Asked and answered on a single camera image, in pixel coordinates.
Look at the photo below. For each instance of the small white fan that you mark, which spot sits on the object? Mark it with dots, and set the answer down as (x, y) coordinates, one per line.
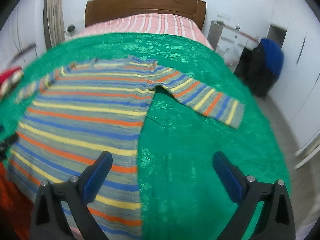
(70, 31)

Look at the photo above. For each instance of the beige curtain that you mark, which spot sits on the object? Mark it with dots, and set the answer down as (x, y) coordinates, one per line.
(54, 29)

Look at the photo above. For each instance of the striped folded garment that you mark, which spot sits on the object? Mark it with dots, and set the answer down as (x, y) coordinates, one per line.
(11, 82)

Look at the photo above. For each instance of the black clothes on chair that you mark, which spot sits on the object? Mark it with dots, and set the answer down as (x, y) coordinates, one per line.
(253, 73)

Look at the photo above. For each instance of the white wardrobe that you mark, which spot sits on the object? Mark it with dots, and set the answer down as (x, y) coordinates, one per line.
(296, 86)

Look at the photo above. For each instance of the white plastic bag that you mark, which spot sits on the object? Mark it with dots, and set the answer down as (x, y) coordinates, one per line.
(229, 53)

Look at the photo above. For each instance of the pink striped bed sheet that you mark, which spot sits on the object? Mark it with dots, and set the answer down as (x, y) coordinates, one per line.
(149, 23)

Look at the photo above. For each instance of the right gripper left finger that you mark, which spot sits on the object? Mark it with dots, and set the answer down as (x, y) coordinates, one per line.
(48, 219)

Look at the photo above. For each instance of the brown wooden headboard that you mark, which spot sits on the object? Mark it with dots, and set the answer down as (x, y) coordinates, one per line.
(97, 11)

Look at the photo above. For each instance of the blue garment on chair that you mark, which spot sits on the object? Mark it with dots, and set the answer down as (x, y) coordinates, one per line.
(274, 57)

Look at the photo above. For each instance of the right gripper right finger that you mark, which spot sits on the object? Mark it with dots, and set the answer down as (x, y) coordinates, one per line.
(276, 220)

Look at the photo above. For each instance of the red folded garment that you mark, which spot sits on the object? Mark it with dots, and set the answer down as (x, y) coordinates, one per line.
(8, 73)

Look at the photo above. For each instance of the green satin bedspread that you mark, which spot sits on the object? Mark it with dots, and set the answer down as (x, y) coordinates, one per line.
(181, 195)

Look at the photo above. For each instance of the striped knit sweater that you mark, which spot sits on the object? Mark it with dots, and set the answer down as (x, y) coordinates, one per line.
(98, 106)

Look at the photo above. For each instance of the white desk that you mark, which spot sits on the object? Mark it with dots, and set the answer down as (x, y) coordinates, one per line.
(223, 36)

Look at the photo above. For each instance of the white side cabinet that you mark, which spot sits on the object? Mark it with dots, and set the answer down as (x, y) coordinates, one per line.
(13, 51)

